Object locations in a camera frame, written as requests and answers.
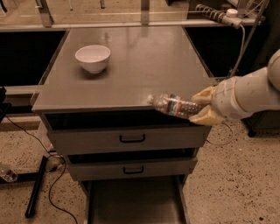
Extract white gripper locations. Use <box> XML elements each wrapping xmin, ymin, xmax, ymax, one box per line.
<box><xmin>189</xmin><ymin>77</ymin><xmax>249</xmax><ymax>126</ymax></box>

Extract clear plastic water bottle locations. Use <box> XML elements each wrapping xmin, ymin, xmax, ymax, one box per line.
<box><xmin>147</xmin><ymin>94</ymin><xmax>203</xmax><ymax>119</ymax></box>

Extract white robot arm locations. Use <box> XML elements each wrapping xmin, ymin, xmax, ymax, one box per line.
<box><xmin>189</xmin><ymin>49</ymin><xmax>280</xmax><ymax>126</ymax></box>

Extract grey drawer cabinet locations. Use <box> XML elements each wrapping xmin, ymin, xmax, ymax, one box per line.
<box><xmin>31</xmin><ymin>25</ymin><xmax>218</xmax><ymax>224</ymax></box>

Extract grey open bottom drawer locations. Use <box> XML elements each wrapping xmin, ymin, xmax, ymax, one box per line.
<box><xmin>83</xmin><ymin>176</ymin><xmax>191</xmax><ymax>224</ymax></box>

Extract grey middle drawer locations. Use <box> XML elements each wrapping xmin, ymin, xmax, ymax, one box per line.
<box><xmin>67</xmin><ymin>157</ymin><xmax>197</xmax><ymax>181</ymax></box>

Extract grey top drawer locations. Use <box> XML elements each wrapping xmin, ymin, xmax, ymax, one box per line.
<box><xmin>47</xmin><ymin>126</ymin><xmax>211</xmax><ymax>155</ymax></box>

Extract clear bottle on floor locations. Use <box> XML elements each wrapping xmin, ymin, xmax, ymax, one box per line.
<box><xmin>0</xmin><ymin>164</ymin><xmax>18</xmax><ymax>183</ymax></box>

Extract white power strip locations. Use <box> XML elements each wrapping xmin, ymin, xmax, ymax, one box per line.
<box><xmin>195</xmin><ymin>4</ymin><xmax>242</xmax><ymax>29</ymax></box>

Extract white ceramic bowl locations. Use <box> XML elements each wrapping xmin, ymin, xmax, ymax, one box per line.
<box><xmin>75</xmin><ymin>45</ymin><xmax>111</xmax><ymax>74</ymax></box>

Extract black device at left edge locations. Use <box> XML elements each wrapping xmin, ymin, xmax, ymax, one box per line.
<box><xmin>0</xmin><ymin>87</ymin><xmax>11</xmax><ymax>123</ymax></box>

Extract black floor stand bar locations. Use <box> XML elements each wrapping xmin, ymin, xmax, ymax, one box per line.
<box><xmin>24</xmin><ymin>156</ymin><xmax>47</xmax><ymax>219</ymax></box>

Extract white power cable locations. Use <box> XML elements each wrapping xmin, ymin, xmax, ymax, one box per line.
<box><xmin>206</xmin><ymin>24</ymin><xmax>247</xmax><ymax>147</ymax></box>

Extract black floor cable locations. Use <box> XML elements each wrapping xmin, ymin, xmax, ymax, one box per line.
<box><xmin>4</xmin><ymin>115</ymin><xmax>79</xmax><ymax>224</ymax></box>

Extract aluminium frame rail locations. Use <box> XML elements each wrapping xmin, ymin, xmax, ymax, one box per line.
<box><xmin>0</xmin><ymin>0</ymin><xmax>266</xmax><ymax>99</ymax></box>

